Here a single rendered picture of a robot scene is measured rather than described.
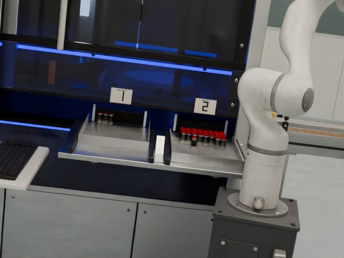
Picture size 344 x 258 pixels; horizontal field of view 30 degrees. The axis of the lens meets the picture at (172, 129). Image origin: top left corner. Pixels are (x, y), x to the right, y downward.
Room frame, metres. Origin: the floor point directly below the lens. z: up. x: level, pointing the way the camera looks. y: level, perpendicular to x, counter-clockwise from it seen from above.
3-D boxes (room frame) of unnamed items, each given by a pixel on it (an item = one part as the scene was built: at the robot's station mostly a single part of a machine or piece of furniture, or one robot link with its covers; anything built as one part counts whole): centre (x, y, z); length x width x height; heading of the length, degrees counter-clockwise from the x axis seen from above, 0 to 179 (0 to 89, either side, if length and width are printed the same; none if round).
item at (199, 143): (2.44, -0.13, 0.90); 0.18 x 0.02 x 0.05; 93
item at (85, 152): (2.36, 0.04, 0.87); 0.70 x 0.48 x 0.02; 93
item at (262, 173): (1.89, -0.30, 0.95); 0.19 x 0.19 x 0.18
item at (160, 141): (2.21, 0.03, 0.91); 0.14 x 0.03 x 0.06; 3
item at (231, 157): (2.35, -0.13, 0.90); 0.34 x 0.26 x 0.04; 3
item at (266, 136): (1.91, -0.27, 1.16); 0.19 x 0.12 x 0.24; 52
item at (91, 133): (2.42, 0.21, 0.90); 0.34 x 0.26 x 0.04; 3
